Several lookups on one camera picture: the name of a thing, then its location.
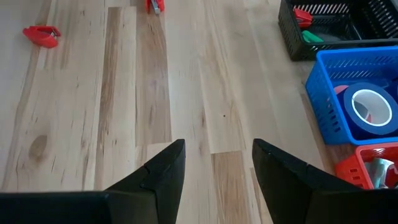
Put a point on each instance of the teal staple remover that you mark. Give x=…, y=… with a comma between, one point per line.
x=377, y=171

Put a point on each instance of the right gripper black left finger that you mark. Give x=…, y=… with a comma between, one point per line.
x=155, y=193

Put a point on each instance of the black plastic basket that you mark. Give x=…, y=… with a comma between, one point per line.
x=289, y=37

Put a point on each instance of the blue block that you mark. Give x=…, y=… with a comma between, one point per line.
x=345, y=105

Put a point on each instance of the pink tape roll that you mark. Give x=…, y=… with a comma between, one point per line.
x=339, y=89

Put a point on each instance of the blue plastic basket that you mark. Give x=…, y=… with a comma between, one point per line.
x=323, y=102

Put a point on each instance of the red plastic basket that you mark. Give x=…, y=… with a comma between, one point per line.
x=348, y=171

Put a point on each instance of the red mini stapler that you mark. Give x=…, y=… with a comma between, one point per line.
x=155, y=5
x=302, y=18
x=40, y=36

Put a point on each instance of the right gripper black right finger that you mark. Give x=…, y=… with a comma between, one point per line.
x=295, y=199

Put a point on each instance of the green mini stapler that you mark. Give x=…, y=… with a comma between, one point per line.
x=311, y=37

